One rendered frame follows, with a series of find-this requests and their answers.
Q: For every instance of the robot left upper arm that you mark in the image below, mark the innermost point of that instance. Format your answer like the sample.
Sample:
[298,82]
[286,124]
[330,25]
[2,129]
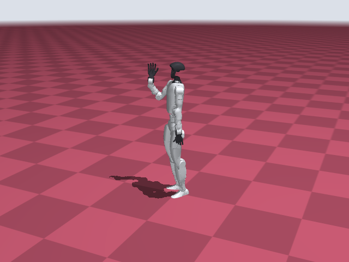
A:
[179,92]

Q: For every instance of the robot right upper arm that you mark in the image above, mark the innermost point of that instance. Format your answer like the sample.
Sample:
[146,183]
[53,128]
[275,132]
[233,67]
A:
[161,95]

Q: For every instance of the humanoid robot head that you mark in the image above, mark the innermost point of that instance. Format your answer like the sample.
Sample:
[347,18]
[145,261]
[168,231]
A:
[176,67]

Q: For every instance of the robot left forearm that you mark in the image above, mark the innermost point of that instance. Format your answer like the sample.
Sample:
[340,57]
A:
[178,118]

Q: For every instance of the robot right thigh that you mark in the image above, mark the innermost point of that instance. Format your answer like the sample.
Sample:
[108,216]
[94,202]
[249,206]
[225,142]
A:
[167,136]

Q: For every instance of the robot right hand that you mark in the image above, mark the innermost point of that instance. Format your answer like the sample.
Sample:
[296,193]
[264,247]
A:
[151,71]

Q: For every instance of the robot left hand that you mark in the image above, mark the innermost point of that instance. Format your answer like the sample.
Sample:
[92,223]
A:
[178,138]

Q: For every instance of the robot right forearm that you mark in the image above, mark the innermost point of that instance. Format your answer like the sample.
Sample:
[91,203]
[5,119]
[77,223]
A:
[153,89]

